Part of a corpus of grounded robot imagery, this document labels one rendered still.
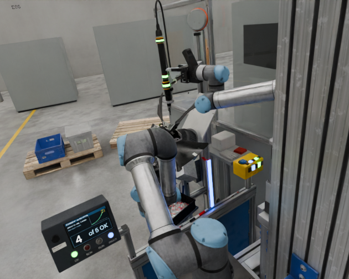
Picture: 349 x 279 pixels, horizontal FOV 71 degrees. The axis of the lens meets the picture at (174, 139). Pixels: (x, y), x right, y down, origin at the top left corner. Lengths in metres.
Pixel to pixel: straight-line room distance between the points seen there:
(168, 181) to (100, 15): 12.63
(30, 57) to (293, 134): 8.26
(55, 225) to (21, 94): 7.87
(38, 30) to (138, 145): 12.87
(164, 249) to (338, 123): 0.58
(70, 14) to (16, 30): 2.45
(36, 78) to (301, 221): 8.33
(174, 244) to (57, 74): 7.94
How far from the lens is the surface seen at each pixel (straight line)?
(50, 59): 8.48
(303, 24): 0.55
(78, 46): 13.49
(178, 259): 0.82
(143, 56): 6.95
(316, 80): 0.54
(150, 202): 0.86
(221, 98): 1.05
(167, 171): 1.09
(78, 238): 1.11
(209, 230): 0.85
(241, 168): 1.53
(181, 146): 1.51
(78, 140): 4.31
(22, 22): 13.77
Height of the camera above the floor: 1.88
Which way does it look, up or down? 25 degrees down
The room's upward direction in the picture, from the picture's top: 8 degrees counter-clockwise
